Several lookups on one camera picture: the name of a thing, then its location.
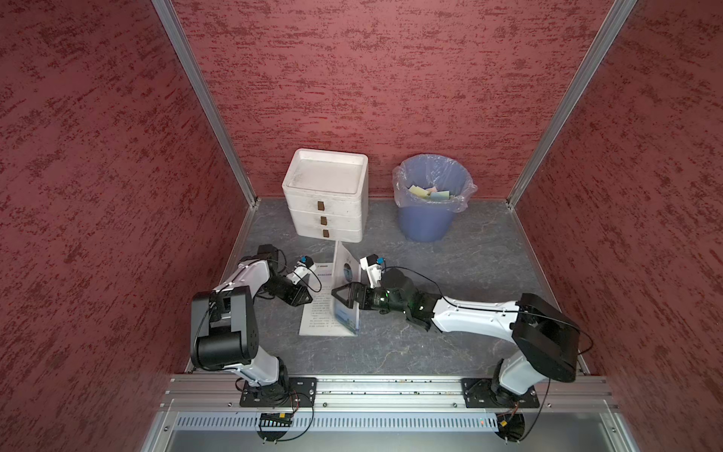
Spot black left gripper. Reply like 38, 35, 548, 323
259, 273, 312, 307

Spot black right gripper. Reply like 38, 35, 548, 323
332, 279, 410, 313

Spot illustrated book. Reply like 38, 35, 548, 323
299, 242, 362, 336

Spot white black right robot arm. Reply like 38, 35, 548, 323
331, 267, 581, 407

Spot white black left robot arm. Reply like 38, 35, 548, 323
190, 244, 316, 406

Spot discarded sticky notes in bin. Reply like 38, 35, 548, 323
408, 185, 453, 203

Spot white three-drawer storage box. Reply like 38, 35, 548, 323
282, 149, 369, 243

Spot blue plastic trash bin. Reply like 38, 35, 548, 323
397, 154, 473, 244

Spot clear plastic bin liner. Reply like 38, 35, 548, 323
392, 154, 477, 214

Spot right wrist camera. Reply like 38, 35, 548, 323
360, 254, 385, 288

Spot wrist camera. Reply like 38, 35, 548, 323
286, 256, 316, 284
360, 254, 385, 288

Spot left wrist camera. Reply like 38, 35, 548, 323
286, 256, 316, 284

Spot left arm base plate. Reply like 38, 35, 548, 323
239, 377, 318, 409

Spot left base cable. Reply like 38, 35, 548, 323
250, 389, 314, 444

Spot base cable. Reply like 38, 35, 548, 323
490, 377, 552, 444
250, 389, 314, 444

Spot aluminium front rail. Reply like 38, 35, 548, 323
159, 373, 619, 414

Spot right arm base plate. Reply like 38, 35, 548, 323
461, 378, 540, 411

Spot right base cable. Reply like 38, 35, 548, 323
490, 377, 552, 444

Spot left aluminium corner post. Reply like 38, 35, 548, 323
152, 0, 258, 210

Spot aluminium corner post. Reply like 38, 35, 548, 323
506, 0, 636, 211
152, 0, 258, 210

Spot right aluminium corner post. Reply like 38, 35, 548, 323
506, 0, 636, 211

